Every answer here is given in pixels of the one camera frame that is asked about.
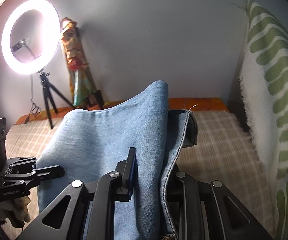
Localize plaid beige bed sheet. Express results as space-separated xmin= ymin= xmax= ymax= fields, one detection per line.
xmin=5 ymin=111 xmax=276 ymax=236

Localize green striped white pillow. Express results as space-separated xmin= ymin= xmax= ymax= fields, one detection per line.
xmin=239 ymin=0 xmax=288 ymax=239

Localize left hand white glove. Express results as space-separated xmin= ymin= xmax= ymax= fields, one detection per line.
xmin=0 ymin=196 xmax=31 ymax=223

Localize colourful folded fabric roll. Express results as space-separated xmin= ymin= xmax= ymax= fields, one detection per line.
xmin=60 ymin=17 xmax=104 ymax=109

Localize ring light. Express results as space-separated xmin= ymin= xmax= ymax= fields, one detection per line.
xmin=1 ymin=0 xmax=60 ymax=75

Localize black tripod stand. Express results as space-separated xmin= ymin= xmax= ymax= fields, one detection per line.
xmin=37 ymin=68 xmax=75 ymax=129

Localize metal binder clip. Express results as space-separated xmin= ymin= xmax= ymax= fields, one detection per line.
xmin=24 ymin=100 xmax=41 ymax=124

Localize light blue denim pants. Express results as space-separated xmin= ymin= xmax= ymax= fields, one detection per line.
xmin=36 ymin=81 xmax=198 ymax=239

